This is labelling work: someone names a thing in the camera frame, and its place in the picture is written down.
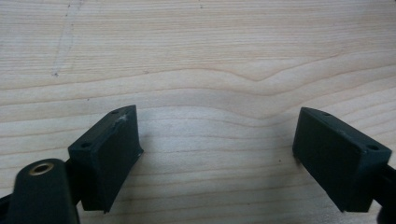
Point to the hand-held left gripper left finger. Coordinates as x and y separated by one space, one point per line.
107 161

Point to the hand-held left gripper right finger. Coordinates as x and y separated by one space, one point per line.
337 161

